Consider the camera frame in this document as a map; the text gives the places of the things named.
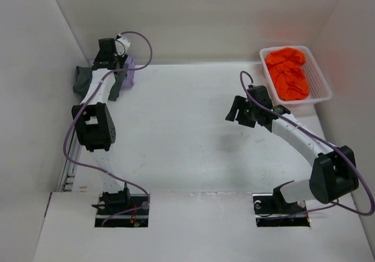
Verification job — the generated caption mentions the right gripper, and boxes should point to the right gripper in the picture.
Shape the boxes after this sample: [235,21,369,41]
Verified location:
[226,96,258,128]

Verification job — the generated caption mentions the grey t-shirt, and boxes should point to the grey t-shirt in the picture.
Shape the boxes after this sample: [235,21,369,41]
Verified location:
[73,66,134,101]

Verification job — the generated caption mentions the purple t-shirt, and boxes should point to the purple t-shirt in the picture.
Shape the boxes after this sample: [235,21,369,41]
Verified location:
[89,55,138,90]

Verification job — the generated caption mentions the orange t-shirt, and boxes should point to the orange t-shirt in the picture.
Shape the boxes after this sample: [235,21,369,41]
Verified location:
[265,47,309,101]

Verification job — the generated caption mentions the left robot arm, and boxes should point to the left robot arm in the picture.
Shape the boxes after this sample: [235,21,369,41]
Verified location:
[75,36,130,193]

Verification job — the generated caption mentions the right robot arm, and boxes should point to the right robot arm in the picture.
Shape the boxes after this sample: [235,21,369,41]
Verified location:
[226,86,359,213]

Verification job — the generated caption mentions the white plastic laundry basket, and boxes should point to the white plastic laundry basket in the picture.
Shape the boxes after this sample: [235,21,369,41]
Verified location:
[259,46,332,107]

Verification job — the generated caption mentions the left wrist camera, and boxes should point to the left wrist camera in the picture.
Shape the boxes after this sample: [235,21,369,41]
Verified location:
[115,33,131,56]

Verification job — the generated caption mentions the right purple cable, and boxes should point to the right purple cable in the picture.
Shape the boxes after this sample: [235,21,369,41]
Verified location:
[239,70,375,217]

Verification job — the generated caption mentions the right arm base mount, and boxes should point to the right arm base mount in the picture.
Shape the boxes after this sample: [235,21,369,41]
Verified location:
[253,193,310,227]

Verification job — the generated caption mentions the aluminium rail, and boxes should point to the aluminium rail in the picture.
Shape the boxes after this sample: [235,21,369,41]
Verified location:
[57,59,102,192]

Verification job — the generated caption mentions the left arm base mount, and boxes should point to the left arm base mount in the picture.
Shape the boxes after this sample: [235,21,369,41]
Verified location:
[91,185,149,228]

